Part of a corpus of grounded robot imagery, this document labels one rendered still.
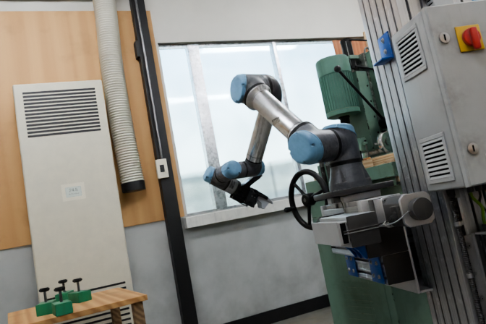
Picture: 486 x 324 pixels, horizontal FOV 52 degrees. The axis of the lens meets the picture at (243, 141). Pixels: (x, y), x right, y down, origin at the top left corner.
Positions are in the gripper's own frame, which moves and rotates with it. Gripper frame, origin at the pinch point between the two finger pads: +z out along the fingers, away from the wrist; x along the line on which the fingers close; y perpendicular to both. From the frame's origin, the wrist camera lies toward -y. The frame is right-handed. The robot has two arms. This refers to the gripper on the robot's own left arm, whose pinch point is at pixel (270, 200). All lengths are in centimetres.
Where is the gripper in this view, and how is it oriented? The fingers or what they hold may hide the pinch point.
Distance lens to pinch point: 236.0
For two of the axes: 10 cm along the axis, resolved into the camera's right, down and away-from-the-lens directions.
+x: 4.3, -0.6, -9.0
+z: 8.2, 4.5, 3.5
